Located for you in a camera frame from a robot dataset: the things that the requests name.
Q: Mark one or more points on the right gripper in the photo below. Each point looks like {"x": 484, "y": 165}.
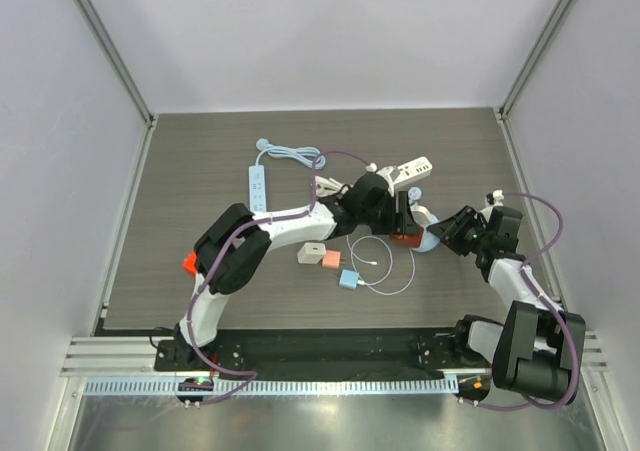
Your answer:
{"x": 460, "y": 227}

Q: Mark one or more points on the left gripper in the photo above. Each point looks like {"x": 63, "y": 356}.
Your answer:
{"x": 401, "y": 222}

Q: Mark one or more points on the round blue socket base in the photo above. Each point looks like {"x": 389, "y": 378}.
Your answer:
{"x": 428, "y": 240}

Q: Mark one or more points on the white usb power strip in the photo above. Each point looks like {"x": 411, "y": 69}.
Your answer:
{"x": 413, "y": 171}

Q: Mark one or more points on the blue usb charger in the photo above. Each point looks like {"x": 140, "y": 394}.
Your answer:
{"x": 349, "y": 279}

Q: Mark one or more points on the pink plug adapter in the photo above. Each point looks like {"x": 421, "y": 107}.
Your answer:
{"x": 332, "y": 260}

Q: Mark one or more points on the white cube charger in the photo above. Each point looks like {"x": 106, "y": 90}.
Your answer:
{"x": 311, "y": 253}

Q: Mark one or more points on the blue power strip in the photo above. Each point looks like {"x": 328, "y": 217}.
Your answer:
{"x": 257, "y": 188}

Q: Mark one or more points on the red cube socket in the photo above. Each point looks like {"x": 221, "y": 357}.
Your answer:
{"x": 189, "y": 264}

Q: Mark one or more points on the dark red cube adapter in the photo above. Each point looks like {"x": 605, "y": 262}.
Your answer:
{"x": 413, "y": 239}

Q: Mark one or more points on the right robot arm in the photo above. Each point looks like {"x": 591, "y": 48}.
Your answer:
{"x": 537, "y": 351}

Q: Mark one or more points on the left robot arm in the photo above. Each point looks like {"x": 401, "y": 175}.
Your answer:
{"x": 228, "y": 254}

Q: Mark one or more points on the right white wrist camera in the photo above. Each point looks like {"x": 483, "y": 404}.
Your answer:
{"x": 494, "y": 198}

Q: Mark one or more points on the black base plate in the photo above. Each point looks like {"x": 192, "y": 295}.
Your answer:
{"x": 325, "y": 353}

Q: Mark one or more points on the slotted cable duct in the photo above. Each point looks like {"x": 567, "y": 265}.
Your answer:
{"x": 183, "y": 387}

